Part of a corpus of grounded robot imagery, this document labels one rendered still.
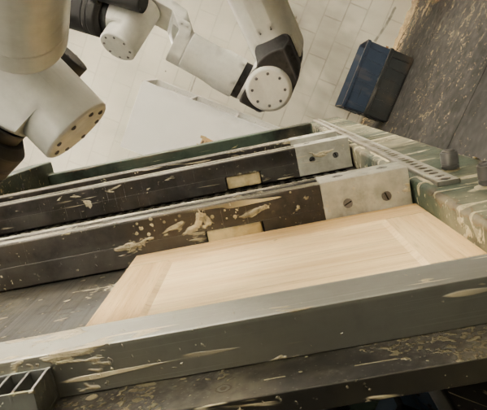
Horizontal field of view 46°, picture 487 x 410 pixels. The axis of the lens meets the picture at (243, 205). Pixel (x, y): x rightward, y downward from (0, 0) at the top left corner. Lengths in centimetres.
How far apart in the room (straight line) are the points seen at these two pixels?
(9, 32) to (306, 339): 31
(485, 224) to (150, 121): 430
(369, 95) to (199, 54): 416
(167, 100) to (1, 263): 391
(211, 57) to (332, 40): 514
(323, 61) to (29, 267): 539
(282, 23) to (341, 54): 517
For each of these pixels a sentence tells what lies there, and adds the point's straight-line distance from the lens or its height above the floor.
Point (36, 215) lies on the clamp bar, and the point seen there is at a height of 154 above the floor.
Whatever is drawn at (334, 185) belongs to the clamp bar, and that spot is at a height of 101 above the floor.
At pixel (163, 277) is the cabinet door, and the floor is 118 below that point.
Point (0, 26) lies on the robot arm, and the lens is 37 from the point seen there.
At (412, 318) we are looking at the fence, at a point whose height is 98.
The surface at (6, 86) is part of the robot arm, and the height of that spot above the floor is 134.
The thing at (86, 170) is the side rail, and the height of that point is 169.
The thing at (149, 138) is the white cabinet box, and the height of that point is 184.
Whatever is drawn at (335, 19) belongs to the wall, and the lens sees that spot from 613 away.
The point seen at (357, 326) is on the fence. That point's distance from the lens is 47.
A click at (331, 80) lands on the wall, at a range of 611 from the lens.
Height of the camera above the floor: 116
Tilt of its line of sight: 3 degrees down
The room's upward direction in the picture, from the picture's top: 69 degrees counter-clockwise
